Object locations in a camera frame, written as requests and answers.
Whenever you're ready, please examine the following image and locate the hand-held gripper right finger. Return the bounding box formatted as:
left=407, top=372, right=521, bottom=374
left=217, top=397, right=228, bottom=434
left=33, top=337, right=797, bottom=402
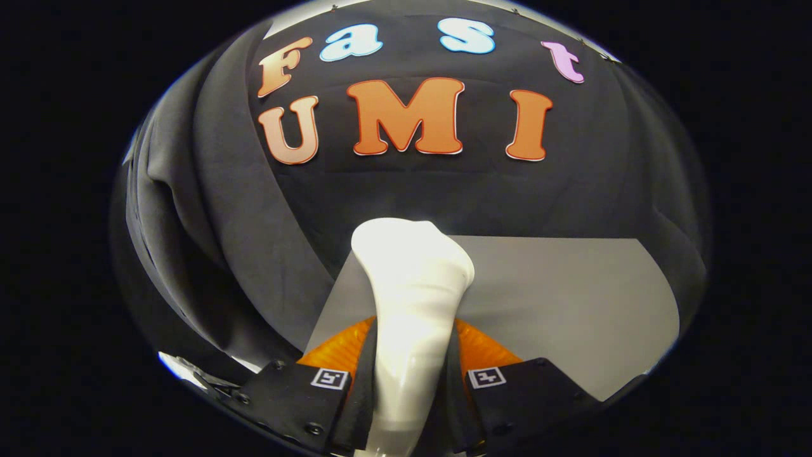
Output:
left=444, top=317, right=603, bottom=454

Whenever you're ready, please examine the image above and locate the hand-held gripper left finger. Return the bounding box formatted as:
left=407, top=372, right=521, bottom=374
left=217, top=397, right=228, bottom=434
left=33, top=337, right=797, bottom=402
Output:
left=232, top=315, right=379, bottom=454

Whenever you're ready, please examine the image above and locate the white garment steamer head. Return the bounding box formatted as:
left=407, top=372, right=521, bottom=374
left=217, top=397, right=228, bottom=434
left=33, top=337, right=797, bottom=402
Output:
left=351, top=218, right=475, bottom=457

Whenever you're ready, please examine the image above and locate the dark grey collared shirt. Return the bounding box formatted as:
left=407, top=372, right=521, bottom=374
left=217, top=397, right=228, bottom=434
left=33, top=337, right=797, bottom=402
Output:
left=124, top=38, right=337, bottom=369

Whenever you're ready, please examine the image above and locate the grey cabinet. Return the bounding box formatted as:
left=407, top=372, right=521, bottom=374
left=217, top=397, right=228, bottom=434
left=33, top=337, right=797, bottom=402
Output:
left=304, top=235, right=681, bottom=402

